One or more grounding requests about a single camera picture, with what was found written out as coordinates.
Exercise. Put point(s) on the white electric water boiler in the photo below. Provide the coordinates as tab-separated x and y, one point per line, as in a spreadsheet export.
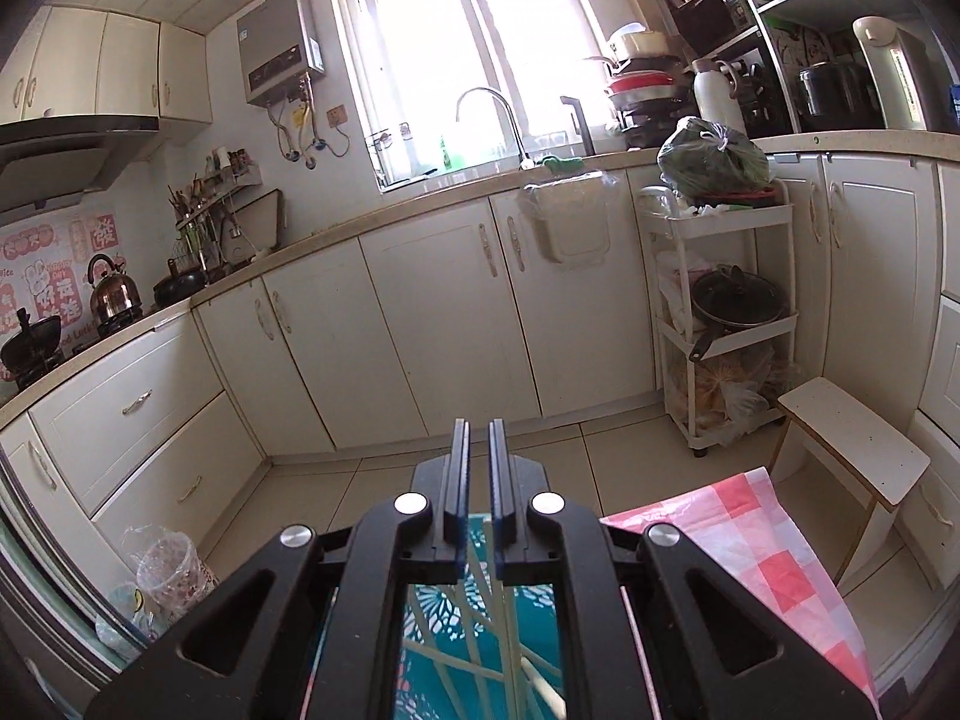
892	71

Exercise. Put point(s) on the cream kitchen cabinets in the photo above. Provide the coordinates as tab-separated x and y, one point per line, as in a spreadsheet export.
97	67
420	315

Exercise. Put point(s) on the metal stovetop kettle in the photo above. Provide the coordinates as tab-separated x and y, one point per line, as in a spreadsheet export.
112	292

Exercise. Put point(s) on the plastic bags of food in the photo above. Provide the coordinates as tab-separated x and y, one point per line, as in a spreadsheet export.
724	390

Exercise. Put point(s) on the white wooden stool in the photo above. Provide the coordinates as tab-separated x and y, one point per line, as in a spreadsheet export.
855	442

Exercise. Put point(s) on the wooden cutting board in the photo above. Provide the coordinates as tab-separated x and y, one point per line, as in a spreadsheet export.
259	221

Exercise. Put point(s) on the floral trash bin with bag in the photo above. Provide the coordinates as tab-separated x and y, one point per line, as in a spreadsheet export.
169	577

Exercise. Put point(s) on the cream upper kitchen cabinets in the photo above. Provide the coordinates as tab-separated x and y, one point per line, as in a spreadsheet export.
97	67

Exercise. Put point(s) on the black wok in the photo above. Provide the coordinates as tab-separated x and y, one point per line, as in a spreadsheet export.
30	345

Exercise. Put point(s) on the black pan with glass lid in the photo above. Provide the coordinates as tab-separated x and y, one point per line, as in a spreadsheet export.
739	300

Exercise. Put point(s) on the black rice cooker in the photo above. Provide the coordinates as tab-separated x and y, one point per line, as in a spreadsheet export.
829	94

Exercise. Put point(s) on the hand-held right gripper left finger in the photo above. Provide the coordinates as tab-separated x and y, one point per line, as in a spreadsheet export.
457	499

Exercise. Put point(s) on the bunch of bamboo chopsticks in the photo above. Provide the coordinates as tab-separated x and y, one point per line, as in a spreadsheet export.
541	681

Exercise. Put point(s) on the white thermos jug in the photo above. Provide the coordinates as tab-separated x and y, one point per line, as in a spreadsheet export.
716	101

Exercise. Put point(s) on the pink wall stickers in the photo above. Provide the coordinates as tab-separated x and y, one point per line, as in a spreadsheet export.
52	270

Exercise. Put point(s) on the kitchen window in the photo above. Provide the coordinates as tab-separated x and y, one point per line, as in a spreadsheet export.
465	52

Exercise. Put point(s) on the wall utensil rack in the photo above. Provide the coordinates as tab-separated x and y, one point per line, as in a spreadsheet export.
210	210

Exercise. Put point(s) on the red white checkered tablecloth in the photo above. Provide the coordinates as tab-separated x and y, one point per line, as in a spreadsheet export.
765	562

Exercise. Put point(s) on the white hanging waste bin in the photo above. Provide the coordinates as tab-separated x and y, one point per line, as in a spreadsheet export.
566	217

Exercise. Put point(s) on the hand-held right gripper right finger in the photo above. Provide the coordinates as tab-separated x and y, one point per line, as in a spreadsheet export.
500	499

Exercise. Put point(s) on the black frying pan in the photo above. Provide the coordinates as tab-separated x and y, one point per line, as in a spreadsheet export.
180	285

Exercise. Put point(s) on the bag of green vegetables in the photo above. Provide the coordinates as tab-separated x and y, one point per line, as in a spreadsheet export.
712	161

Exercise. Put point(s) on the teal perforated plastic basket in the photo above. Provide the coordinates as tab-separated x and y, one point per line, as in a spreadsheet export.
450	615

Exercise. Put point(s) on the grey wall water heater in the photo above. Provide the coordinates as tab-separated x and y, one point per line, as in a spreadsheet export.
281	45

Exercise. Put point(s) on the white countertop shelf rack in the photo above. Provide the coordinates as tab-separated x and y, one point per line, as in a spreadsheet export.
795	15

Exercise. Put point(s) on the white rolling storage cart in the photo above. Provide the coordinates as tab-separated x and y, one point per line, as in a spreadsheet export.
720	315

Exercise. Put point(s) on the stack of pots and lids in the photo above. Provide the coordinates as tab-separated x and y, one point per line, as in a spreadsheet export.
645	82

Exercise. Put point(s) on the chrome kitchen faucet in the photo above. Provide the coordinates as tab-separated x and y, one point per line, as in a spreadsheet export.
495	101

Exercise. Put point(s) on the cream lower kitchen cabinets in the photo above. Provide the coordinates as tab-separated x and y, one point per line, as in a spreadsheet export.
420	315

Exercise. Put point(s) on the range hood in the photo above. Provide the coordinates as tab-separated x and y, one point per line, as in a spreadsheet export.
60	157

